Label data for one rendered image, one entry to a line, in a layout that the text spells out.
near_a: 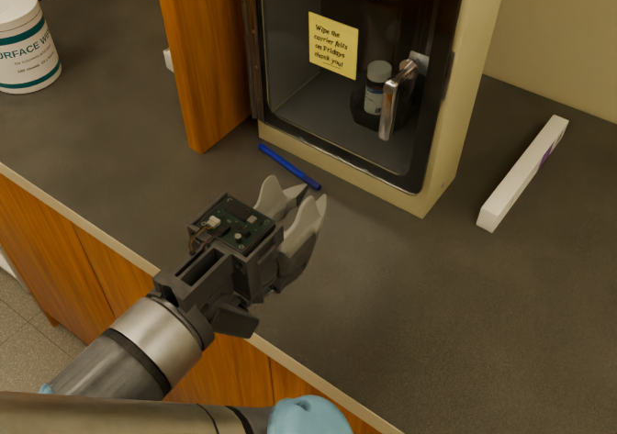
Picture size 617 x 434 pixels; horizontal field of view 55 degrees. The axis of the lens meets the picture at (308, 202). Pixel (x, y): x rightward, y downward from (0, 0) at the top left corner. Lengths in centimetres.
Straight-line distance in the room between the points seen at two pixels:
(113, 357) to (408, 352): 41
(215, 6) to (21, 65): 43
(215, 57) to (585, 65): 65
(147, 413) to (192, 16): 63
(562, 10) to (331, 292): 64
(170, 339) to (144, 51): 86
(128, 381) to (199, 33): 56
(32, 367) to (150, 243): 114
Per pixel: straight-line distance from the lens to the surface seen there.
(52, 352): 200
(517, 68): 123
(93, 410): 35
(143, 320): 51
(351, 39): 78
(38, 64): 122
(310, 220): 61
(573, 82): 121
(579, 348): 85
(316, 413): 42
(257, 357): 95
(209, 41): 93
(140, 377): 50
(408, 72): 74
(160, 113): 112
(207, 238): 53
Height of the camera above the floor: 163
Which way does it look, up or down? 48 degrees down
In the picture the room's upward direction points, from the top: straight up
